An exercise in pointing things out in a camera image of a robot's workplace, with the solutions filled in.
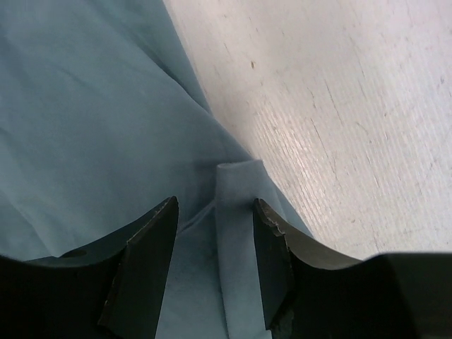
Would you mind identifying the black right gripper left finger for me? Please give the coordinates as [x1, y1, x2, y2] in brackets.
[1, 197, 179, 338]

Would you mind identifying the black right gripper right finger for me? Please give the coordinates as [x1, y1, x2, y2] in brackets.
[253, 199, 451, 338]

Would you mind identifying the blue t shirt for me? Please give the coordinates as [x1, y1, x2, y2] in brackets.
[1, 1, 306, 338]

